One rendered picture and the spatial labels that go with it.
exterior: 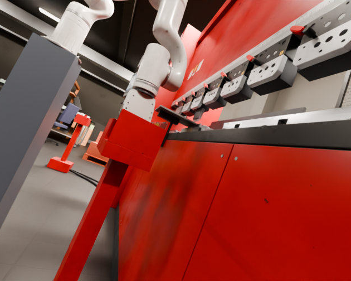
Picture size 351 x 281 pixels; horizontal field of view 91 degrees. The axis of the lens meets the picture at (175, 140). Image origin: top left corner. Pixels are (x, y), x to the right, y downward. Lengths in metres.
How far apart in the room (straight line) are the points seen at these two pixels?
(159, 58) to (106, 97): 7.54
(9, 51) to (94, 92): 2.98
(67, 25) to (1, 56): 8.05
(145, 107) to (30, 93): 0.58
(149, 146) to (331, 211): 0.45
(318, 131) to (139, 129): 0.43
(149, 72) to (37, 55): 0.59
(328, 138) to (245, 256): 0.23
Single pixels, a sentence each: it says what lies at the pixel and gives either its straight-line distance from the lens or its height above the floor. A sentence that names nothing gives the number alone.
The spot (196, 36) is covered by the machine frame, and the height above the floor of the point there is 2.22.
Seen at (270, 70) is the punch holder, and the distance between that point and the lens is 0.74.
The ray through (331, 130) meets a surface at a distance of 0.34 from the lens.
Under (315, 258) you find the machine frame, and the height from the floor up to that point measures 0.69.
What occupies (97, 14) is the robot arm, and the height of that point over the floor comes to 1.27.
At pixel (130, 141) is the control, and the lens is 0.54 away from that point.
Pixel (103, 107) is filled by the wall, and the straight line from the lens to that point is 8.04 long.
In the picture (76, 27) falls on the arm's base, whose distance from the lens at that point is 1.11.
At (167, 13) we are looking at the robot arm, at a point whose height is 1.17.
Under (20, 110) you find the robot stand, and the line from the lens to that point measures 1.01.
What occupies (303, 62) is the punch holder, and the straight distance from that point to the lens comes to 0.65.
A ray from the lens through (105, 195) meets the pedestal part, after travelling 0.64.
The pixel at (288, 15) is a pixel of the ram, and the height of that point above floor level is 1.40.
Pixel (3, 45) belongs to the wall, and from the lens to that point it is 9.21.
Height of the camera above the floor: 0.73
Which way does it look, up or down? 6 degrees up
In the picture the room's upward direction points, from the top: 23 degrees clockwise
